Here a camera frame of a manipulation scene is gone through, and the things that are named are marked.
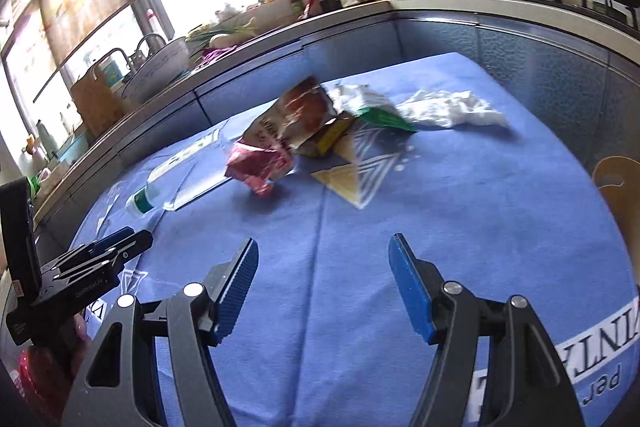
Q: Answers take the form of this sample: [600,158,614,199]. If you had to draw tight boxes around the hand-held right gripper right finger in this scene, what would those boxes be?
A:
[389,233,586,427]

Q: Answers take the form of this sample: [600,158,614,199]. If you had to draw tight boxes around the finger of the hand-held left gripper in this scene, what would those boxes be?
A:
[92,227,136,255]
[42,231,153,282]

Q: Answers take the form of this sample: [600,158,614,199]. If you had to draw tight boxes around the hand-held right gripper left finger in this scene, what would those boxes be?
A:
[60,238,259,427]

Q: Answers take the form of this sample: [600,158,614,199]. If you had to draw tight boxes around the clear plastic bottle green label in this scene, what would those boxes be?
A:
[125,152,203,217]

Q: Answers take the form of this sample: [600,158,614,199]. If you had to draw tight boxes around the red snack bag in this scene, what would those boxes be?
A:
[225,142,296,198]

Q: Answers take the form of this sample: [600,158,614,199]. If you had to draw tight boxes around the yellow red seasoning box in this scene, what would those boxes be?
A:
[295,114,358,158]

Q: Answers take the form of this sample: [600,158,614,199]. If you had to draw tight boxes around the white tissue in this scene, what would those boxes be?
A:
[397,89,510,129]

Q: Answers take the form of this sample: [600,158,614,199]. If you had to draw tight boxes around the green white plastic bag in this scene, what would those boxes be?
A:
[332,83,418,134]

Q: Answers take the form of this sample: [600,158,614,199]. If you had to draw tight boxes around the brown snack bag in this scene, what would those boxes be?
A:
[240,77,337,148]

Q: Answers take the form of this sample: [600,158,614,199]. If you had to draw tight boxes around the person's left hand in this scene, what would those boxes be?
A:
[70,312,93,378]

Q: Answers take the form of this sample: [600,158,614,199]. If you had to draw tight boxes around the blue printed tablecloth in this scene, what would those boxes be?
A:
[65,52,640,427]

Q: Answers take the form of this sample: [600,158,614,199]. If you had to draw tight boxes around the brown cutting board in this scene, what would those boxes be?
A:
[70,67,126,140]

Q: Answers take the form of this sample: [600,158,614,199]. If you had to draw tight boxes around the white basin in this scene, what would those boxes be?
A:
[120,38,191,105]

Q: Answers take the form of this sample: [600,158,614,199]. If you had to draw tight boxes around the metal faucet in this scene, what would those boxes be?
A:
[132,33,168,58]

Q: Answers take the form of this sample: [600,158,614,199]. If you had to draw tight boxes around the purple vegetable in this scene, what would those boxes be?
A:
[192,47,241,70]

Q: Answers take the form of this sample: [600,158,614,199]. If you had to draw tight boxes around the green onions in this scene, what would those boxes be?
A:
[187,18,256,42]

